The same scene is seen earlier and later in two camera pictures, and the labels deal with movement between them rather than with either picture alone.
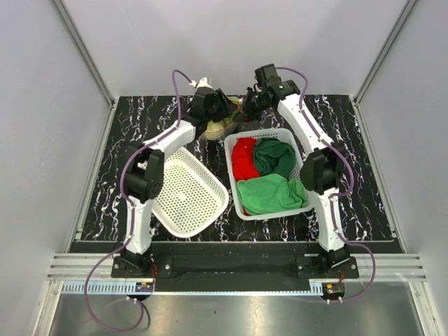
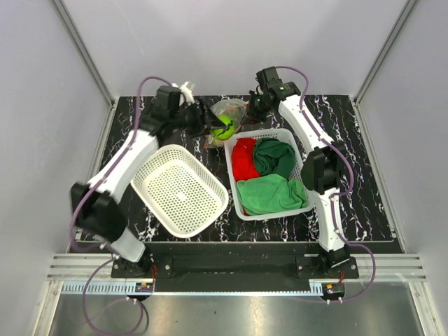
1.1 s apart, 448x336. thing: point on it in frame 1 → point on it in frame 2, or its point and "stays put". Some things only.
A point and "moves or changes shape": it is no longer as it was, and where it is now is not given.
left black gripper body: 220,109 → 192,122
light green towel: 269,192 stays put
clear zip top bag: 234,122 moves or changes shape
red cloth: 243,164 stays put
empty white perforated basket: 191,194 stays put
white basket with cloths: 264,169 stays put
